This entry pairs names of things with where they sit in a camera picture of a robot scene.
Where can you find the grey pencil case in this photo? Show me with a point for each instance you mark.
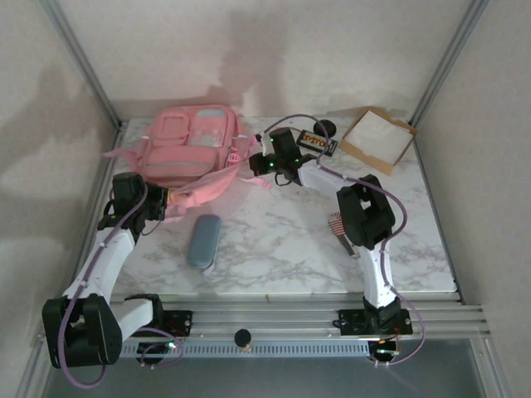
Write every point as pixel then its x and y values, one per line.
pixel 203 242

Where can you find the pink backpack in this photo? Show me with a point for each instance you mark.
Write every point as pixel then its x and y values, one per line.
pixel 182 141

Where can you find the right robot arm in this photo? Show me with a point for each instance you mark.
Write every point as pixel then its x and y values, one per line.
pixel 365 211

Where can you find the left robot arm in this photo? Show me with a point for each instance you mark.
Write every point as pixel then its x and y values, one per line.
pixel 103 261

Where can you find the flag print pencil pouch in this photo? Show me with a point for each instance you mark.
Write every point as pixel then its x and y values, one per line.
pixel 337 226

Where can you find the black orange rectangular box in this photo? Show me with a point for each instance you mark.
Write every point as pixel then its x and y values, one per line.
pixel 317 143

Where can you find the black round knob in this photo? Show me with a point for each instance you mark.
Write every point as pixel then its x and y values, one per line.
pixel 325 125

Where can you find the cardboard box with white paper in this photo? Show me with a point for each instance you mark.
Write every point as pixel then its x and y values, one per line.
pixel 377 137

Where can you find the small controller board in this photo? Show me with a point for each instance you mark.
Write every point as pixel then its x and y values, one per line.
pixel 157 350
pixel 386 352

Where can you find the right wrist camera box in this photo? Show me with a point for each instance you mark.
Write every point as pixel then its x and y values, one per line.
pixel 263 143

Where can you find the aluminium side rail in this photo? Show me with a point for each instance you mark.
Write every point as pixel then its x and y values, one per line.
pixel 112 149

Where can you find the aluminium frame post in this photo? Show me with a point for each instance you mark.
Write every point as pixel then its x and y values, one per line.
pixel 448 62
pixel 83 62

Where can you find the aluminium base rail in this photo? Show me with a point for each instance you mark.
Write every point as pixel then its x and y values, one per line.
pixel 269 317

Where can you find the black button on rail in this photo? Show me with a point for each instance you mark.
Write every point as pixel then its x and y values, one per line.
pixel 243 338

